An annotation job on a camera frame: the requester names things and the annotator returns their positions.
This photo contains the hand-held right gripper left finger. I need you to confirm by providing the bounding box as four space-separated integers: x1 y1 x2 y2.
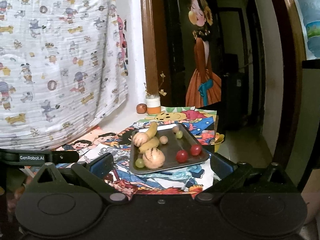
36 152 128 203

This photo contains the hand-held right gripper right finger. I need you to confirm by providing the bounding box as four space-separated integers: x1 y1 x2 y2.
195 152 295 203

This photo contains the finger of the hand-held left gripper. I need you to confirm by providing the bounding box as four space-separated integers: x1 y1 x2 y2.
51 150 80 163

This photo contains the pale peach round melon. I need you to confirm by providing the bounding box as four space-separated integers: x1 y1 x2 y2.
132 132 148 147

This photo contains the metal baking tray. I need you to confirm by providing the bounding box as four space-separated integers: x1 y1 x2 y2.
129 123 210 175

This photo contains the beige cracked round fruit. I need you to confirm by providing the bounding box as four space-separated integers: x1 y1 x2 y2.
142 148 165 169

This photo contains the yellow banana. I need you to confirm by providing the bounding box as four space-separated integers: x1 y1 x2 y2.
139 137 160 153

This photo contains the banana with sticker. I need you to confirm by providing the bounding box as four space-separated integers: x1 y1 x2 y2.
144 122 158 140

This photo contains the laughing boys cartoon sheet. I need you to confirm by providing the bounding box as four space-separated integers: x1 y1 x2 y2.
55 127 133 155

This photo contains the yellow bowl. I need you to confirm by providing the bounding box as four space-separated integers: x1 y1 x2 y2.
214 132 225 147

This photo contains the anime fighters cartoon sheet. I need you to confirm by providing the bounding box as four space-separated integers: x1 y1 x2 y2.
82 142 214 197

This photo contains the yellow bear cartoon sheet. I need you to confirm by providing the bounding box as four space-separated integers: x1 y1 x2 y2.
144 106 218 147

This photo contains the black cabinet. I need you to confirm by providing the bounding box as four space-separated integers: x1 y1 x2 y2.
221 54 247 130

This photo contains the white and orange jar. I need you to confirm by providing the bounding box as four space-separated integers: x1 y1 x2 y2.
145 95 162 115

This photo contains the white cartoon printed blanket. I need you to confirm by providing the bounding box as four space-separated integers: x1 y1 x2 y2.
0 0 129 150

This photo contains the dried flower twig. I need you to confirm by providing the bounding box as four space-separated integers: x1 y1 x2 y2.
144 71 167 98

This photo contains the blue plastic bottle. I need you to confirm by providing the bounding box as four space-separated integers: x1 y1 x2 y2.
295 0 320 58

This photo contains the wall poster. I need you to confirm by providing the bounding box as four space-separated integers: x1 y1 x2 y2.
185 0 223 108

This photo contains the wooden door frame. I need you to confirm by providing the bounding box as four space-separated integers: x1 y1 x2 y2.
139 0 309 193

